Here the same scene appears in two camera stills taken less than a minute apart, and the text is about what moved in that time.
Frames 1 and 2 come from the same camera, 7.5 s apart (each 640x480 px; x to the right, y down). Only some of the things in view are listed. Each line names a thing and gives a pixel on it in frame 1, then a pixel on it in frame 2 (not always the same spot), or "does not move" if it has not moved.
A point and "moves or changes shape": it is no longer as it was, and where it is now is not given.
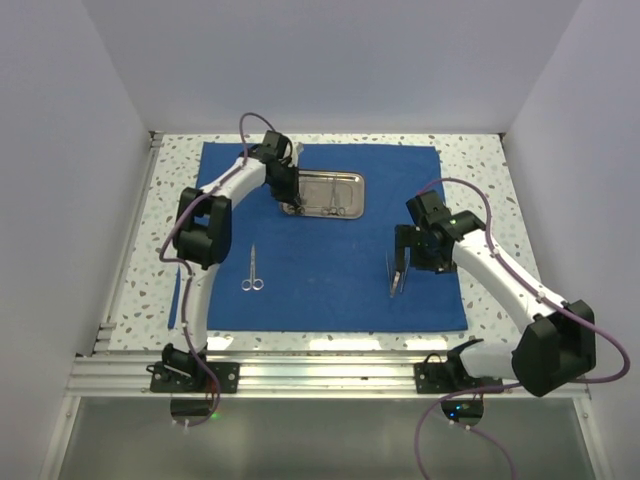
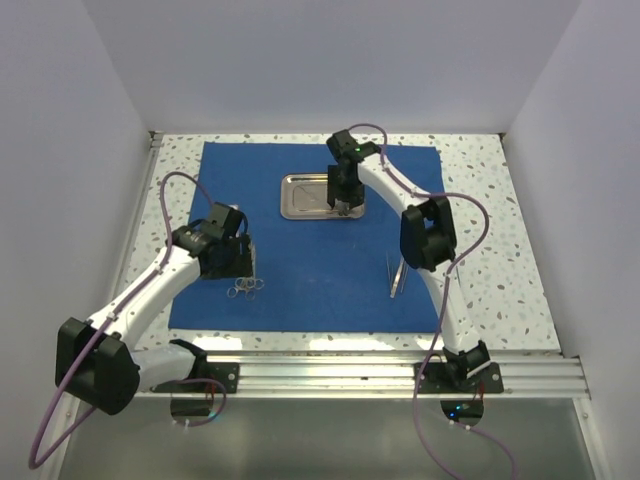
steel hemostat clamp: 334,209 moves or changes shape
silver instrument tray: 328,194 does not move
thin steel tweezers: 403,277 does not move
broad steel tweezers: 395,281 does not move
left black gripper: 292,196 -> 240,266
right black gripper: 407,236 -> 355,197
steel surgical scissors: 253,282 does not move
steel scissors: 293,210 -> 240,284
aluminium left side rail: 108,324 does not move
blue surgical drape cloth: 291,273 does not move
